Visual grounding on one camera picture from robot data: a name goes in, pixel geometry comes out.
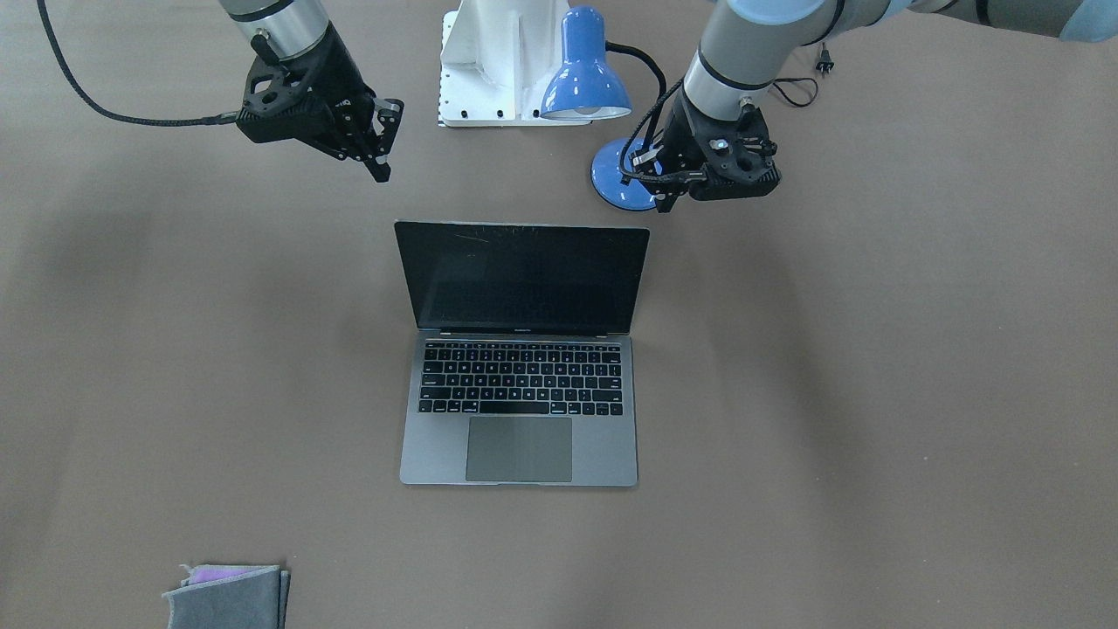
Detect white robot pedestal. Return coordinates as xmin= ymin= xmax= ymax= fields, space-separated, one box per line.
xmin=438 ymin=1 xmax=587 ymax=128

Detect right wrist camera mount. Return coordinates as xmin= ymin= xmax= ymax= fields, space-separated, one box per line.
xmin=235 ymin=59 xmax=331 ymax=143

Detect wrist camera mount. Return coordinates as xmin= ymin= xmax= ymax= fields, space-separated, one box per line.
xmin=235 ymin=59 xmax=331 ymax=143
xmin=688 ymin=121 xmax=781 ymax=202

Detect folded grey cloth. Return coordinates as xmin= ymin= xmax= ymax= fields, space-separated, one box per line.
xmin=162 ymin=564 xmax=290 ymax=628

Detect blue desk lamp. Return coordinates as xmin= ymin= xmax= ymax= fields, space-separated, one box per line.
xmin=539 ymin=4 xmax=655 ymax=211

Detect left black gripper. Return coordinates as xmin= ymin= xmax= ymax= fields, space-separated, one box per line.
xmin=646 ymin=93 xmax=742 ymax=212

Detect grey laptop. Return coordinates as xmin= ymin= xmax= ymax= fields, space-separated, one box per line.
xmin=394 ymin=220 xmax=651 ymax=488

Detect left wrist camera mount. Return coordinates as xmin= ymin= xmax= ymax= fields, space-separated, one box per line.
xmin=688 ymin=121 xmax=781 ymax=202

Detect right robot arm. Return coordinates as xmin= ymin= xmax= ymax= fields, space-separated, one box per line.
xmin=37 ymin=1 xmax=404 ymax=183

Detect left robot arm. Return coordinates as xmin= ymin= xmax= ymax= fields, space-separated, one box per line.
xmin=646 ymin=1 xmax=1117 ymax=212

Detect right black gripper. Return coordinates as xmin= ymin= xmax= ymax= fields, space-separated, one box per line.
xmin=296 ymin=23 xmax=404 ymax=183

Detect black lamp power cable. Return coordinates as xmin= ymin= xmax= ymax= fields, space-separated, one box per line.
xmin=769 ymin=42 xmax=835 ymax=109

